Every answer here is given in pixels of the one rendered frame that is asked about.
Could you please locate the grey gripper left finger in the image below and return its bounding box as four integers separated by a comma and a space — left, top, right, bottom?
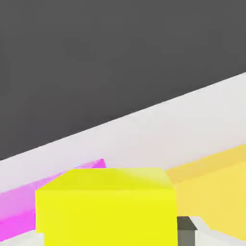
0, 230, 45, 246

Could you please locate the small yellow cube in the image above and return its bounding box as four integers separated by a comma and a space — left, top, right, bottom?
35, 167, 178, 246

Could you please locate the large magenta box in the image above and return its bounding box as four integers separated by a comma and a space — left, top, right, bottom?
0, 158, 107, 243

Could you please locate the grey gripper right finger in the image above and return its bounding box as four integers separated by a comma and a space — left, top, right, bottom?
176, 216, 246, 246

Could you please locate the large pale yellow box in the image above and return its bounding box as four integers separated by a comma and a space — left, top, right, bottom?
165, 144, 246, 242

